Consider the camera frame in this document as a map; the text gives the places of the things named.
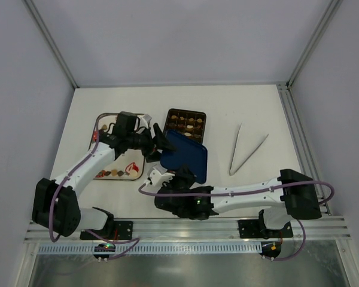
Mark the white strawberry print tray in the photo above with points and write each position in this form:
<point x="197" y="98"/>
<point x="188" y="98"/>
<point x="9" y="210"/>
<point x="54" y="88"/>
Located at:
<point x="131" y="158"/>

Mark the right aluminium frame post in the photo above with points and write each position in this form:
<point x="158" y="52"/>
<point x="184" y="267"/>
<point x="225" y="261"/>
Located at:
<point x="322" y="25"/>

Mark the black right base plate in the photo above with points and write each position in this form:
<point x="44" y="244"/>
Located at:
<point x="254" y="228"/>

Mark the silver metal tongs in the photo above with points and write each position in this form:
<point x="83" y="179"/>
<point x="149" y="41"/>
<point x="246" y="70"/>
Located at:
<point x="246" y="142"/>

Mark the white oval chocolate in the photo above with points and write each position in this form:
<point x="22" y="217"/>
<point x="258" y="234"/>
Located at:
<point x="134" y="171"/>

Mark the aluminium mounting rail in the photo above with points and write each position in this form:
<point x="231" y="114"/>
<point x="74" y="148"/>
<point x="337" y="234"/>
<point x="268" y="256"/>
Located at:
<point x="326" y="228"/>

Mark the left controller board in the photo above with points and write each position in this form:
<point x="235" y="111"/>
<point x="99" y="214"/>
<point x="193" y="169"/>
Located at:
<point x="104" y="251"/>

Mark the right controller board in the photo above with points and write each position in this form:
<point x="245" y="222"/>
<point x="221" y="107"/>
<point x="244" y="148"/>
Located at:
<point x="270" y="250"/>

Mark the left aluminium frame post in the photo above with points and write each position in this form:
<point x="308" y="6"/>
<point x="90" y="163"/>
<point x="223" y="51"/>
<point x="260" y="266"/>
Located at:
<point x="48" y="38"/>

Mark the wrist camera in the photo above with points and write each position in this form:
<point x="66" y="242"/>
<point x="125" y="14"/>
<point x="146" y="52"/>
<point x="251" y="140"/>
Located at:
<point x="143" y="121"/>
<point x="157" y="176"/>

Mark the controller board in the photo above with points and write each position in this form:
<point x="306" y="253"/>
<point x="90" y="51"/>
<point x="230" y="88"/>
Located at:
<point x="104" y="251"/>
<point x="270" y="250"/>

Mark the navy blue tin lid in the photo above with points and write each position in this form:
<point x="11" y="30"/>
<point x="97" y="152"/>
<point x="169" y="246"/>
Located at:
<point x="189" y="152"/>

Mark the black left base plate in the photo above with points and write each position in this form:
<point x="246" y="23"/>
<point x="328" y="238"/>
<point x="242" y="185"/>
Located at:
<point x="116" y="230"/>

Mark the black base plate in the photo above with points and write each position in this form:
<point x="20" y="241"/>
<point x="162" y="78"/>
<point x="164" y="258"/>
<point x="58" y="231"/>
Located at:
<point x="254" y="228"/>
<point x="116" y="230"/>

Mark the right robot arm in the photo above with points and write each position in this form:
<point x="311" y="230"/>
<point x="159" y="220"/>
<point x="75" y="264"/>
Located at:
<point x="289" y="196"/>

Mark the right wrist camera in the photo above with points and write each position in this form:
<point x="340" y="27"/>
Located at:
<point x="157" y="176"/>

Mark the slotted grey cable duct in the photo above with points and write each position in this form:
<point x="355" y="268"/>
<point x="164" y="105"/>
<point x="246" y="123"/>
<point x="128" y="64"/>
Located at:
<point x="155" y="248"/>

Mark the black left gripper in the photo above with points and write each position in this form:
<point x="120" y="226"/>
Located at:
<point x="157" y="142"/>

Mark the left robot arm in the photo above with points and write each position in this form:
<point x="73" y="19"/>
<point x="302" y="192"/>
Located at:
<point x="56" y="204"/>

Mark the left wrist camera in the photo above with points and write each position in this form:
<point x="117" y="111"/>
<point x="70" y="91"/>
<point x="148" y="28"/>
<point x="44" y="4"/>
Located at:
<point x="143" y="121"/>

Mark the aluminium frame post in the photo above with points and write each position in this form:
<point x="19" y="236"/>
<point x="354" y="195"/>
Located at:
<point x="322" y="25"/>
<point x="48" y="38"/>

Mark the navy blue chocolate tin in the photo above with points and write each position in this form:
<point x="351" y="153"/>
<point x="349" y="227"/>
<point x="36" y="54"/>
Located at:
<point x="189" y="123"/>

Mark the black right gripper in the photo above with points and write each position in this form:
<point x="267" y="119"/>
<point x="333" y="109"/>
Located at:
<point x="184" y="173"/>

